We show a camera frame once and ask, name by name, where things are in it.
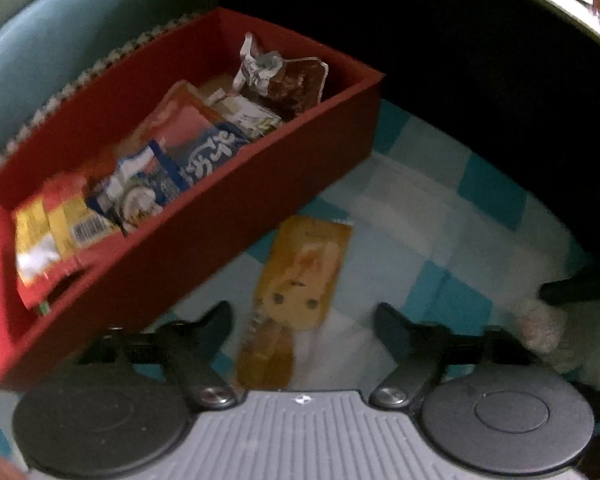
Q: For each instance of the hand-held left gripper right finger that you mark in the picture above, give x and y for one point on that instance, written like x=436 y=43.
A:
x=392 y=327

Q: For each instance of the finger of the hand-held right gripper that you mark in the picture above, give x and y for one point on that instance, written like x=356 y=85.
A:
x=580 y=287

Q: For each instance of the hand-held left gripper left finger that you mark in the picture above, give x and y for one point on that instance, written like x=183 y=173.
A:
x=215 y=325

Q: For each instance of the red cardboard box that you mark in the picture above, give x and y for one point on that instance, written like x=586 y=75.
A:
x=180 y=250

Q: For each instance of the orange cartoon face packet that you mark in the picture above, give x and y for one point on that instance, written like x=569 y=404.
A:
x=300 y=270

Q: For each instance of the blue cartoon snack packet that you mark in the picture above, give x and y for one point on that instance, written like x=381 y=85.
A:
x=130 y=195

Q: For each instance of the blue and red snack packet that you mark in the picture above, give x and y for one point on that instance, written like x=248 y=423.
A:
x=215 y=147

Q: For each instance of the yellow and red snack packet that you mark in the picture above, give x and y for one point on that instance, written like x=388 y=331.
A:
x=60 y=230

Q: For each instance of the red cartoon snack packet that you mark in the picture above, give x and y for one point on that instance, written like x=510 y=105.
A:
x=175 y=115

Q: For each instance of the white and green wafer packet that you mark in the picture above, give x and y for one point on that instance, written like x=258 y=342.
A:
x=250 y=112

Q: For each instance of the red brown snack packet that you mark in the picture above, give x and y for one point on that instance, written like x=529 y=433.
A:
x=300 y=85

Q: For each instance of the white clear snack packet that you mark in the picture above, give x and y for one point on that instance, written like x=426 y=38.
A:
x=255 y=65

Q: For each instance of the white fluffy object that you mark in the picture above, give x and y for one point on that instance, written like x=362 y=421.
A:
x=555 y=340

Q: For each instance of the dark coffee table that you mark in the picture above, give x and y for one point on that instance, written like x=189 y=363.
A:
x=455 y=35

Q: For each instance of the teal blanket with houndstooth trim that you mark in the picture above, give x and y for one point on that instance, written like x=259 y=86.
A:
x=55 y=45

